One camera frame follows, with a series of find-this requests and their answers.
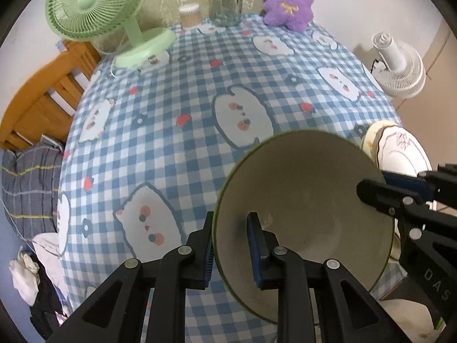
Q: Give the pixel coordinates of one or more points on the white red rimmed plate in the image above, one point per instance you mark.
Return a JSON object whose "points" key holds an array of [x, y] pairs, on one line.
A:
{"points": [[400, 153]]}

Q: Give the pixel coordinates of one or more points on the cream yellow floral plate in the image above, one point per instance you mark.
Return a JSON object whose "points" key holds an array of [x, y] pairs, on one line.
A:
{"points": [[369, 141]]}

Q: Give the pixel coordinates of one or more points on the purple plush toy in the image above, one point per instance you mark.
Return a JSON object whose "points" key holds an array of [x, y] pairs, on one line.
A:
{"points": [[289, 7]]}

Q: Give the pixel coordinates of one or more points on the grey plaid pillow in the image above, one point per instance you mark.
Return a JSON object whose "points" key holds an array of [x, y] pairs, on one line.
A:
{"points": [[28, 185]]}

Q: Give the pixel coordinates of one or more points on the white desk fan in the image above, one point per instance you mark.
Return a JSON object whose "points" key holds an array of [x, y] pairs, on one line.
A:
{"points": [[400, 75]]}

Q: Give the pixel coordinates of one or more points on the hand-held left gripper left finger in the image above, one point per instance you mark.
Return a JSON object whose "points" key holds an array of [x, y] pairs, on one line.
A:
{"points": [[207, 268]]}

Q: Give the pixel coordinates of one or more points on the green desk fan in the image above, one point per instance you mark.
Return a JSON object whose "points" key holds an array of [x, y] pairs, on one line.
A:
{"points": [[92, 3]]}

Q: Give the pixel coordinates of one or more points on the white cloth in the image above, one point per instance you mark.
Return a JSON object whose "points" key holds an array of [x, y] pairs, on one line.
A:
{"points": [[46, 250]]}

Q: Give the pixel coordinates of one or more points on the dark clothing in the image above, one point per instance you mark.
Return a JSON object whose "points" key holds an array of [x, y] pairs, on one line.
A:
{"points": [[46, 311]]}

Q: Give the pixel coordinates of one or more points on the blue checked tablecloth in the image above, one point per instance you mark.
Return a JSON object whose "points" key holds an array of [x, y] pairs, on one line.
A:
{"points": [[178, 89]]}

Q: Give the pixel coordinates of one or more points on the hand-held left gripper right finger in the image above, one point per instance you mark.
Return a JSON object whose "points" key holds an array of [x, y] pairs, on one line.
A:
{"points": [[254, 257]]}

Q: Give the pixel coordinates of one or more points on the glass jar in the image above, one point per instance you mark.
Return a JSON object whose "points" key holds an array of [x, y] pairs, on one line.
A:
{"points": [[225, 7]]}

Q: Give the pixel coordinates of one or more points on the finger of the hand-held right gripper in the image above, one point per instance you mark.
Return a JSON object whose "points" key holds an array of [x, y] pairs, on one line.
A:
{"points": [[407, 183], [378, 193]]}

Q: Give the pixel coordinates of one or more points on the crumpled white bag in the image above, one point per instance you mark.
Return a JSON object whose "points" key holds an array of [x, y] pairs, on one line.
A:
{"points": [[23, 278]]}

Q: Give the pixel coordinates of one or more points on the green rimmed ceramic bowl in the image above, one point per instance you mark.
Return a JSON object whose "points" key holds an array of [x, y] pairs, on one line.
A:
{"points": [[303, 185]]}

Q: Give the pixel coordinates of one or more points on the wooden bed headboard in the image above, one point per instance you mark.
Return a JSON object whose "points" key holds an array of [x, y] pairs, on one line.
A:
{"points": [[35, 96]]}

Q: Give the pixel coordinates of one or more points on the cream stool seat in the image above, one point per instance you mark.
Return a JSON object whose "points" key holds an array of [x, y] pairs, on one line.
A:
{"points": [[403, 314]]}

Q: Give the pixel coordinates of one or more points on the cotton swab box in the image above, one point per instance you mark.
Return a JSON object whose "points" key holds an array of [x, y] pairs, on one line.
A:
{"points": [[189, 16]]}

